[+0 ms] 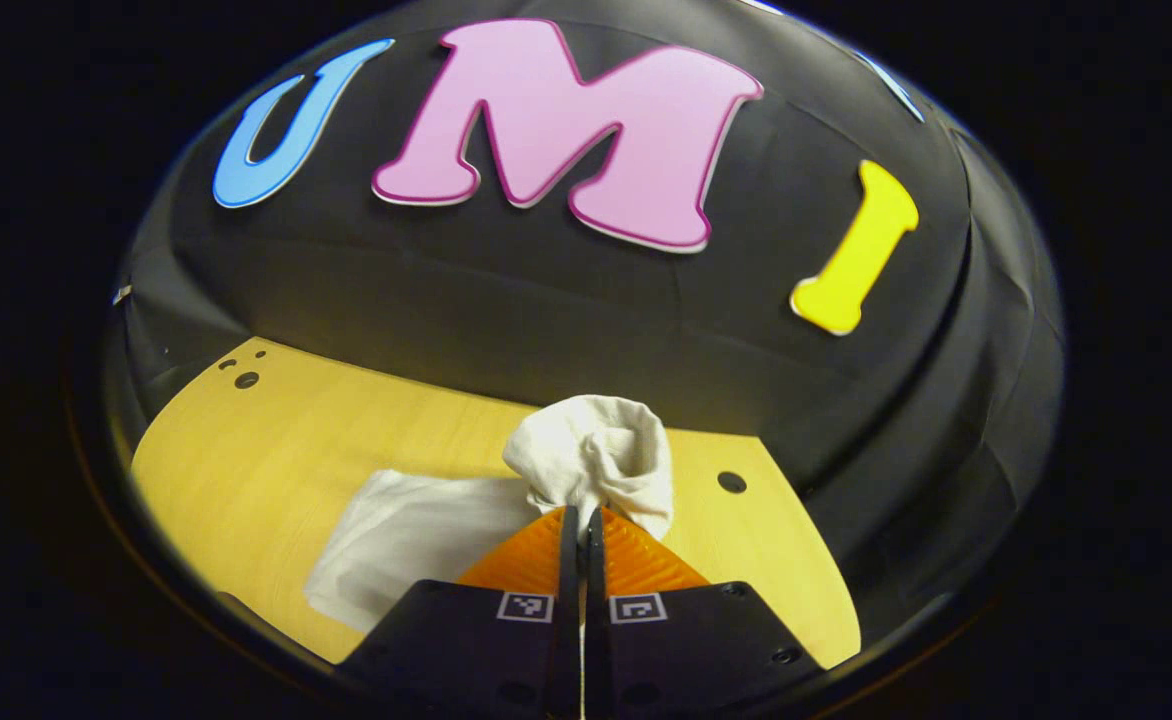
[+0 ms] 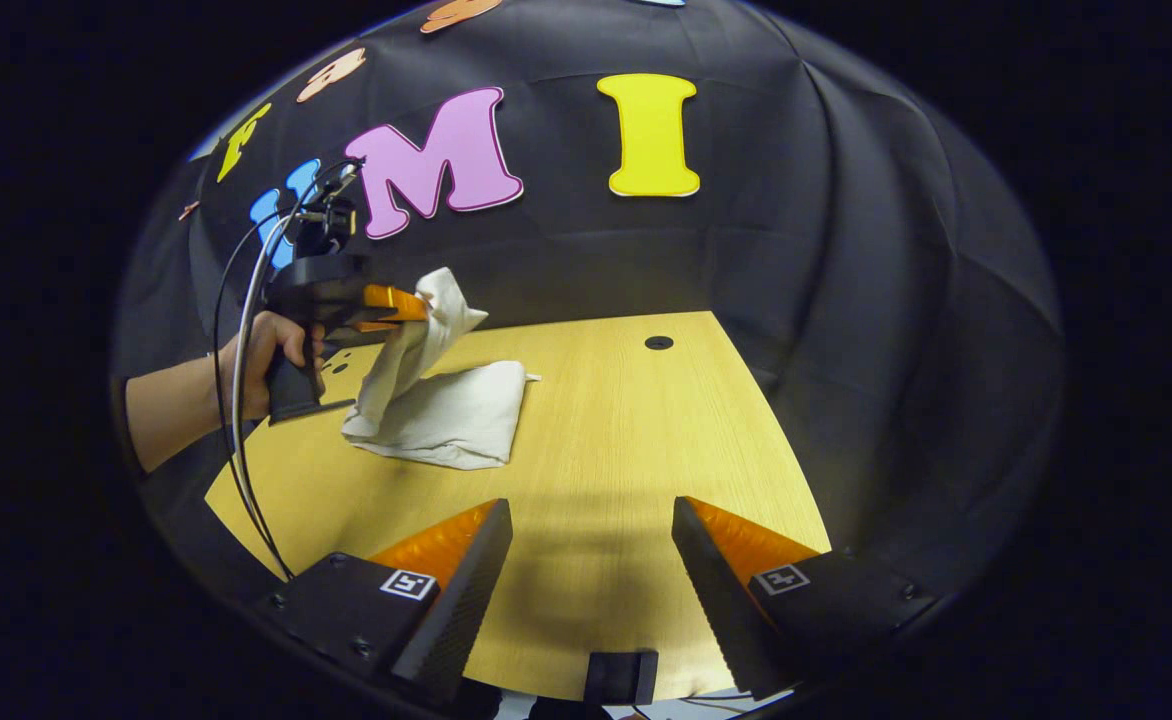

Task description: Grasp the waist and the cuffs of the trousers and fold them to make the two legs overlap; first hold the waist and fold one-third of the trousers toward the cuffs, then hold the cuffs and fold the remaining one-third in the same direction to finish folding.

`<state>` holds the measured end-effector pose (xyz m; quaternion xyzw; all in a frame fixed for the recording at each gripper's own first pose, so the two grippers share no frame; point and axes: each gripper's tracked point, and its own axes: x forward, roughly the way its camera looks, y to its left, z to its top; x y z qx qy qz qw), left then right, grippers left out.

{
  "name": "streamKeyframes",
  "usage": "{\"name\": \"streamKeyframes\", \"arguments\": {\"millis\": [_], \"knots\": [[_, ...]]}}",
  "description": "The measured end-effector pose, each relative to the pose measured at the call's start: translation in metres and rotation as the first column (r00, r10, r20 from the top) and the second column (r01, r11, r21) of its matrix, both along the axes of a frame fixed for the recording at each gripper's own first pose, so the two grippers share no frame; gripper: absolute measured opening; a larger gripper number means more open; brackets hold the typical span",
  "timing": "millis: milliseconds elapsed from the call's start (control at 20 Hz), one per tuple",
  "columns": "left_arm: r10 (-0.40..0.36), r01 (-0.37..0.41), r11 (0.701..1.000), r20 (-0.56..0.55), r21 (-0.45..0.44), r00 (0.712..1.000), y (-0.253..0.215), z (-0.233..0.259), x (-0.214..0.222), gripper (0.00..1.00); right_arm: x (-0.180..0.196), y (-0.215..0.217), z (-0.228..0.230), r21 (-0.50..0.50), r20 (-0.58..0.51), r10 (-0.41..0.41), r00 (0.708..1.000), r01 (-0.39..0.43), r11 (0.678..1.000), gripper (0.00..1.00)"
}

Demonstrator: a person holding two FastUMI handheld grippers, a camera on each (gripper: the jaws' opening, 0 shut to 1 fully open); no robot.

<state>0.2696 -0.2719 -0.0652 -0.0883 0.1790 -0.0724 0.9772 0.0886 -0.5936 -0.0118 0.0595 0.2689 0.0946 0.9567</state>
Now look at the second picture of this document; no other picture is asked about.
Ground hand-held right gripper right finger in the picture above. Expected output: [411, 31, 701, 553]
[671, 495, 939, 703]

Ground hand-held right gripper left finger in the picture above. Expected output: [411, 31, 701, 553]
[254, 498, 515, 707]

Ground white jeans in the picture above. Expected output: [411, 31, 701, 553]
[341, 267, 542, 471]

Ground black backdrop cloth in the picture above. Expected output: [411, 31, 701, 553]
[111, 0, 1064, 611]

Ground grey cable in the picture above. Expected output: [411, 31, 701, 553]
[231, 160, 367, 581]

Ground black cable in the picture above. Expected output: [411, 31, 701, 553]
[211, 205, 297, 581]

